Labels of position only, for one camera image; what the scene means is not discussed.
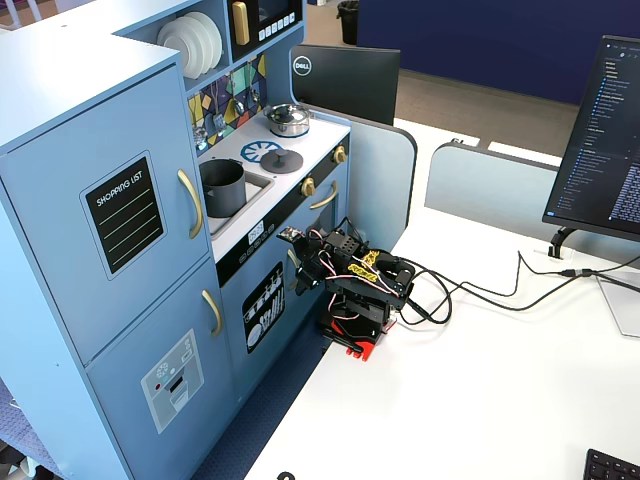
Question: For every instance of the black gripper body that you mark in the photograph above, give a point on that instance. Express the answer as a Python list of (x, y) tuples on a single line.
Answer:
[(304, 270)]

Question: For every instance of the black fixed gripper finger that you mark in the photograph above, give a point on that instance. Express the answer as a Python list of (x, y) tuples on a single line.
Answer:
[(303, 282)]

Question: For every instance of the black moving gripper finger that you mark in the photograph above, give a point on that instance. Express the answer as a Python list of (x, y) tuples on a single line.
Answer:
[(316, 280)]

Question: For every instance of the gray round pot lid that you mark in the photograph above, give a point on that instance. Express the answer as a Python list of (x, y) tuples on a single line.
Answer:
[(281, 162)]

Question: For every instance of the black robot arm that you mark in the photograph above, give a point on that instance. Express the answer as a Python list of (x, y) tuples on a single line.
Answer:
[(360, 295)]

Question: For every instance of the shiny steel pot lid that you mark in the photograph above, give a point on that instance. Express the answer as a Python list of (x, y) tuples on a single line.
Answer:
[(286, 113)]

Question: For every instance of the blue oven door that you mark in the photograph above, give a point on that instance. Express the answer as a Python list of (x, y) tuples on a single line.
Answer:
[(341, 200)]

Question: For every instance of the gold stove knob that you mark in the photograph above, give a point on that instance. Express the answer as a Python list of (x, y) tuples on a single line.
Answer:
[(307, 187), (340, 154)]

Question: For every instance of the blue dishwasher door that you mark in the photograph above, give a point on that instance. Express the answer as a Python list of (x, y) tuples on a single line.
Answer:
[(237, 330)]

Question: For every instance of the gray sink basin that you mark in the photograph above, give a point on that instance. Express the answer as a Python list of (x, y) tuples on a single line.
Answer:
[(260, 187)]

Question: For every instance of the light blue desk divider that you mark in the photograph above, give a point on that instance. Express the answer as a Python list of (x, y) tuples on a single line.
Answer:
[(480, 185), (380, 185)]

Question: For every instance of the gray cylindrical pot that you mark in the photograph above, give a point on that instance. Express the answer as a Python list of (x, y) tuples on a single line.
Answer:
[(227, 197)]

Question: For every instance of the steel slotted spatula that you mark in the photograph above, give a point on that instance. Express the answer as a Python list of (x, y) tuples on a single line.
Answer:
[(219, 122)]

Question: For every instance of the fridge door with ice dispenser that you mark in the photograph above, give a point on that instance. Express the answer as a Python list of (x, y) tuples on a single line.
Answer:
[(150, 340)]

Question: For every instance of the steel skimmer spoon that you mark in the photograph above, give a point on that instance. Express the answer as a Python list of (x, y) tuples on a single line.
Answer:
[(200, 135)]

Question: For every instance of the steel ladle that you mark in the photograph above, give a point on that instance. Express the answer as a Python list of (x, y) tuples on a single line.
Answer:
[(239, 106)]

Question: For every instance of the silver whisk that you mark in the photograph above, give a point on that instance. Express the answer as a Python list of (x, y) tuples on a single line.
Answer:
[(254, 94)]

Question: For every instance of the black Dell monitor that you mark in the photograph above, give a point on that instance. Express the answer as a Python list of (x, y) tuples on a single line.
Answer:
[(350, 85)]

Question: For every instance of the small black round object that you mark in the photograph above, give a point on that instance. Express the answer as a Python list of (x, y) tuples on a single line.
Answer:
[(286, 475)]

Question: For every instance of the black trash bin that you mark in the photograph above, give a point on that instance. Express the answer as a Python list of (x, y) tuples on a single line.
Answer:
[(348, 22)]

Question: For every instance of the white plate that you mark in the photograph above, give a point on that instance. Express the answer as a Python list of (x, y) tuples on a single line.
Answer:
[(171, 47), (215, 40), (201, 45)]

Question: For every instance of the fridge door with shopping list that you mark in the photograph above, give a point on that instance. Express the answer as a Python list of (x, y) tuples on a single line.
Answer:
[(60, 280)]

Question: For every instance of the black microwave door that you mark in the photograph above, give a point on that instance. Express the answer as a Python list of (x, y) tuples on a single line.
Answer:
[(272, 10)]

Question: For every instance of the navy blue partition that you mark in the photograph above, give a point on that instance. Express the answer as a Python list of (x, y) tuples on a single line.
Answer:
[(500, 45)]

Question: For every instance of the monitor showing code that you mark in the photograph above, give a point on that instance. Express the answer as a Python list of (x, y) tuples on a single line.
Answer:
[(600, 150)]

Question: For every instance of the blue toy kitchen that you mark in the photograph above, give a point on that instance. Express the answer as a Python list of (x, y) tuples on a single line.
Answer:
[(45, 100)]

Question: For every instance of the black keyboard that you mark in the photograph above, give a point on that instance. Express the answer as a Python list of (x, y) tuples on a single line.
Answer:
[(612, 467)]

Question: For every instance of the small camera circuit board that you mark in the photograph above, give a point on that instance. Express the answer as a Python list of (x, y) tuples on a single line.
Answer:
[(289, 233)]

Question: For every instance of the red arm base mount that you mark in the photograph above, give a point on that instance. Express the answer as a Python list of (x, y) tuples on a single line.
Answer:
[(365, 350)]

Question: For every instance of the gray monitor base plate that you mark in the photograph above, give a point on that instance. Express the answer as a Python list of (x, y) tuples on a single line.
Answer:
[(622, 305)]

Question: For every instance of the white furniture frame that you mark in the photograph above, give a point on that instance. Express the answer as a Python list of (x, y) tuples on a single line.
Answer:
[(30, 7)]

